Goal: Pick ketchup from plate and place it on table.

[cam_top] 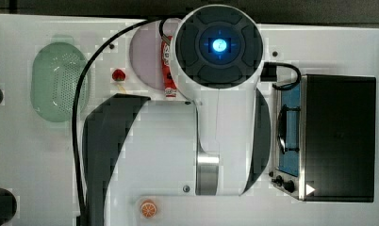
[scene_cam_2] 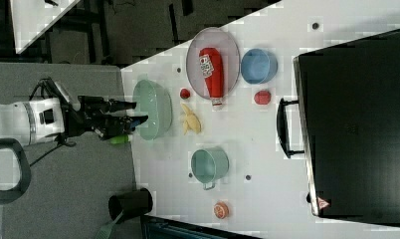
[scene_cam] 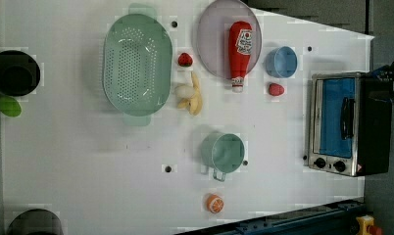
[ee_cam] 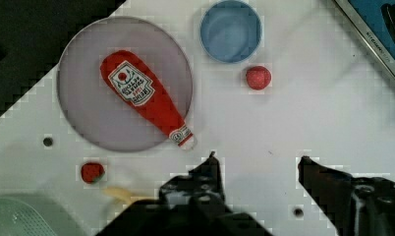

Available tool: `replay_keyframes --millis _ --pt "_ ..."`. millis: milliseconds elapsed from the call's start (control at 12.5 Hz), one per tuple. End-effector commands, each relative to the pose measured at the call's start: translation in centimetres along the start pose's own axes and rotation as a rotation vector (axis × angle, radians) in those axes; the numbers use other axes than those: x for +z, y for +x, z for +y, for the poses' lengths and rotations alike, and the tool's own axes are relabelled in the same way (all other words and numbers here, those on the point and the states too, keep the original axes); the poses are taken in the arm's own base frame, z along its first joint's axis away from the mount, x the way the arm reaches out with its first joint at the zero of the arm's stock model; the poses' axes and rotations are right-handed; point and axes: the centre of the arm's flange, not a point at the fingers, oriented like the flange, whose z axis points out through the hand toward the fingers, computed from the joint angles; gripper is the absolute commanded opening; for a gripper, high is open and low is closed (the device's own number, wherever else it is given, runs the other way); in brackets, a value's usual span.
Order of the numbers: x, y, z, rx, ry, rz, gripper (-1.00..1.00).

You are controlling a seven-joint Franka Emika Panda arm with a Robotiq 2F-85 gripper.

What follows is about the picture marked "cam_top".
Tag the red ketchup bottle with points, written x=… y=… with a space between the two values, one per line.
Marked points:
x=169 y=85

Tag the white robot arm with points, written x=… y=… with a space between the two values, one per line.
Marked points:
x=213 y=139

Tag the lilac round plate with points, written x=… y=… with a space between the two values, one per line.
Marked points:
x=145 y=55

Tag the peeled toy banana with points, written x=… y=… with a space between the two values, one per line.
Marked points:
x=121 y=88

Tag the red toy strawberry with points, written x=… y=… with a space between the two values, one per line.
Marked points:
x=118 y=75

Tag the green perforated colander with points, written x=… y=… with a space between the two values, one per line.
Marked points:
x=55 y=73

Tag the black round mount lower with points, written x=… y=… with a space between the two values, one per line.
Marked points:
x=8 y=206

